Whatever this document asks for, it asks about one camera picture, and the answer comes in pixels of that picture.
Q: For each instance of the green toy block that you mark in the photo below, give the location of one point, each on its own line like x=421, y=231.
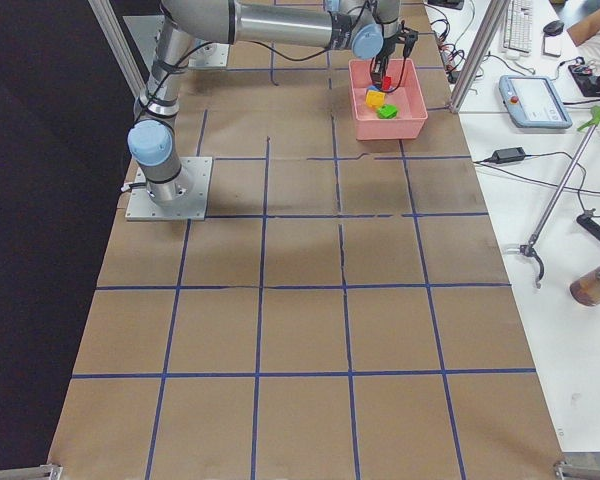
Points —
x=387, y=111

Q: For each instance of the teach pendant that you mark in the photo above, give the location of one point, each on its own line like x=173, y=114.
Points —
x=533, y=102

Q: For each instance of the black power adapter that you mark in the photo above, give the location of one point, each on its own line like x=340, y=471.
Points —
x=508, y=155

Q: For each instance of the pink plastic box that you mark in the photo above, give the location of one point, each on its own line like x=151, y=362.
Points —
x=405, y=93

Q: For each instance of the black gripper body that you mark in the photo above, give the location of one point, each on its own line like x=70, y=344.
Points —
x=388, y=49

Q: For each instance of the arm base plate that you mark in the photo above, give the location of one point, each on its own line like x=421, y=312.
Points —
x=183, y=198

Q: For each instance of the aluminium frame post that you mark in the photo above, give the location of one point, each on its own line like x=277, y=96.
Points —
x=487, y=29

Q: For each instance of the yellow toy block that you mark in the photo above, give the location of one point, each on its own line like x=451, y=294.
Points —
x=375, y=99

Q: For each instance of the white keyboard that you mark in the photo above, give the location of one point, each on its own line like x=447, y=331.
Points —
x=516, y=30

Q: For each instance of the black computer mouse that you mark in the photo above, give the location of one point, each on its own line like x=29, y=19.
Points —
x=553, y=28

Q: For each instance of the brown bottle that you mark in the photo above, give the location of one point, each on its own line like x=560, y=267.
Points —
x=586, y=289

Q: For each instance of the reacher grabber tool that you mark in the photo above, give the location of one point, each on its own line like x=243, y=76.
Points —
x=528, y=248

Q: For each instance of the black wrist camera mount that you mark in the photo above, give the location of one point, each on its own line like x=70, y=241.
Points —
x=407, y=38

